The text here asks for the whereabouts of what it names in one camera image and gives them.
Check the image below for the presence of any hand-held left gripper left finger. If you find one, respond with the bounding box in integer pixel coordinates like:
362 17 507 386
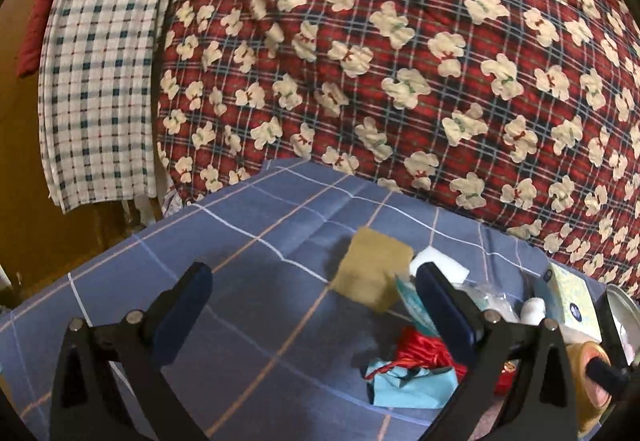
49 261 214 441

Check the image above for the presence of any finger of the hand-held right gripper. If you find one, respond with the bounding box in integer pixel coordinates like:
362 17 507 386
587 358 628 394

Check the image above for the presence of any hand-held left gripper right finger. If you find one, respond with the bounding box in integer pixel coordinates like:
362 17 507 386
415 261 583 441

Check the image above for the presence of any clear plastic bag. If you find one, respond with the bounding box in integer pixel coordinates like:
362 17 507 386
452 278 523 322

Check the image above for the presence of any white bottle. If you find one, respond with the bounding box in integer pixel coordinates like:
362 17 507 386
520 296 548 324

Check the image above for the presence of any person's right hand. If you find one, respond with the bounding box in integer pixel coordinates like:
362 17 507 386
570 341 618 437

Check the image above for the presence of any teal face mask packet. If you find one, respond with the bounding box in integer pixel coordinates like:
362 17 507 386
395 273 441 337

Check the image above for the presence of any white foam sponge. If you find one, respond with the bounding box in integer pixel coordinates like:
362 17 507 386
409 245 471 284

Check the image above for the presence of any red satin cloth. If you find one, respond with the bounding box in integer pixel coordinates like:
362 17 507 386
395 326 518 394

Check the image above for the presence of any yellow-green tissue box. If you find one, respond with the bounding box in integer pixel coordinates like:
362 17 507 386
532 262 603 344

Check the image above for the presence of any tan square sponge cloth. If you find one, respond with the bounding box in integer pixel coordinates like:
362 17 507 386
330 227 416 314

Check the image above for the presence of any light blue cloth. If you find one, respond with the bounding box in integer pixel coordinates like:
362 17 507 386
365 358 461 409

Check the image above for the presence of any blue plaid bed sheet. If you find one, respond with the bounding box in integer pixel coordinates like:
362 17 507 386
0 157 608 441

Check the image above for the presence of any pale patterned cloth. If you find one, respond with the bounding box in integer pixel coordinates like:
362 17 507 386
161 186 192 218

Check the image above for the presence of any red plaid bear-print quilt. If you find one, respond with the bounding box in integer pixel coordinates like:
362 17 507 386
155 0 640 302

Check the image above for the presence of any white blue checked cloth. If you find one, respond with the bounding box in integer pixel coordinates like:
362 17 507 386
39 0 196 214

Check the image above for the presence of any red knitted cloth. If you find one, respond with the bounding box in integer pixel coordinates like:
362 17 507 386
16 0 86 79

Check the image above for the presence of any wooden bed frame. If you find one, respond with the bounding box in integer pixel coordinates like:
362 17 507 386
0 0 166 307

